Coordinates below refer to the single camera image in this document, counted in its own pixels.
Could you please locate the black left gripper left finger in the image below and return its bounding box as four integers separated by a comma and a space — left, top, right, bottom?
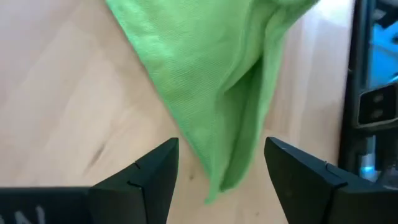
88, 138, 180, 224

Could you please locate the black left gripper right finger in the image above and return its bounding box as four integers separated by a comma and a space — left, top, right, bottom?
264, 136, 358, 224

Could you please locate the lime green microfiber towel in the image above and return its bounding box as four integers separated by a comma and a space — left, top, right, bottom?
104, 0, 320, 205

